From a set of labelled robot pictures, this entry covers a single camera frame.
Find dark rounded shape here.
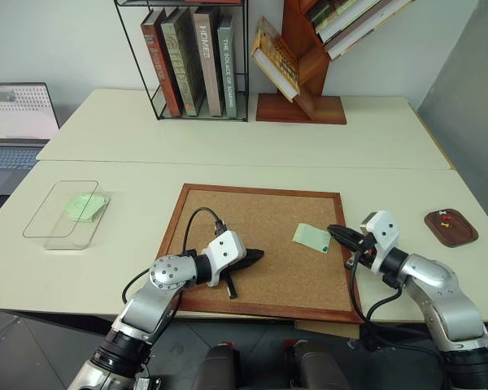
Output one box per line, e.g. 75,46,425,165
192,341,242,390
283,339,351,390

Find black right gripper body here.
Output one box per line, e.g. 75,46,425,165
344,234,378,270

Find grey open laptop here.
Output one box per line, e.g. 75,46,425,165
0,82,61,197

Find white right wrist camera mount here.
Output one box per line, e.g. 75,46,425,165
361,210,401,274

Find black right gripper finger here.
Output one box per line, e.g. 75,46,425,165
332,232,366,254
327,223,361,243

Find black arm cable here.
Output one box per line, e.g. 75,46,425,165
121,207,228,305
348,250,404,323

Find dark-covered white-paged book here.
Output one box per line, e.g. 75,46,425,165
323,3,410,62

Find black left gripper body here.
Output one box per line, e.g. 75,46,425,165
218,259,250,287

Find grey-green book titled Solace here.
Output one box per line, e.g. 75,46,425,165
216,15,238,119

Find red-brown hardcover book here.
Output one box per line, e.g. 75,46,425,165
140,9,185,118

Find clear plastic box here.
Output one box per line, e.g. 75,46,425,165
22,180,111,251

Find green-spined book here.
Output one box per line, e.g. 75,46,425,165
306,0,339,26

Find brown wooden tray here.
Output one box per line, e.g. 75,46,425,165
424,208,480,248

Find black wire book rack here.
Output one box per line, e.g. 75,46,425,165
113,0,251,123

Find yellow patterned book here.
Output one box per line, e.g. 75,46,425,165
250,15,302,102

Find brown book titled Homes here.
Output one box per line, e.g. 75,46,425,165
192,6,225,119

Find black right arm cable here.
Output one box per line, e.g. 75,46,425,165
348,250,404,323

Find green paper note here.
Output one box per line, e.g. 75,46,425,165
65,193,108,224
291,223,332,254

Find wooden tree-shaped bookshelf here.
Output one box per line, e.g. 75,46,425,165
255,0,416,125

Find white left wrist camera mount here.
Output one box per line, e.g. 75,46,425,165
205,230,247,288

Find wood-framed cork board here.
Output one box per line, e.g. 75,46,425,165
157,183,366,325

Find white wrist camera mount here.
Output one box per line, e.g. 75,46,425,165
205,230,247,288
361,210,401,274

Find light-covered white-paged book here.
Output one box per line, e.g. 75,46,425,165
316,0,396,45

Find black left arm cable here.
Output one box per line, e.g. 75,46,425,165
121,207,228,305

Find olive patterned hardcover book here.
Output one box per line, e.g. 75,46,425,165
159,6,207,118

